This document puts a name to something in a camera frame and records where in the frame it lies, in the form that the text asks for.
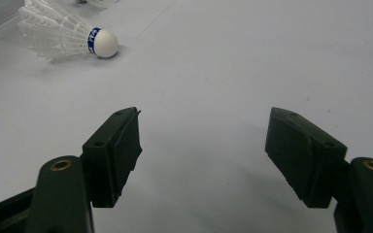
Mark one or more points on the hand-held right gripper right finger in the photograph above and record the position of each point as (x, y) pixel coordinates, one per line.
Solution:
(304, 155)

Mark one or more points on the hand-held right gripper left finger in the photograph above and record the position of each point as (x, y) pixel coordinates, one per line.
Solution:
(110, 155)

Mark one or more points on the white plastic shuttlecock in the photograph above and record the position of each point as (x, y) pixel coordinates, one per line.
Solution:
(105, 43)

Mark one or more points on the white board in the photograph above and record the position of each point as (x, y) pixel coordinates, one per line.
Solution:
(223, 64)

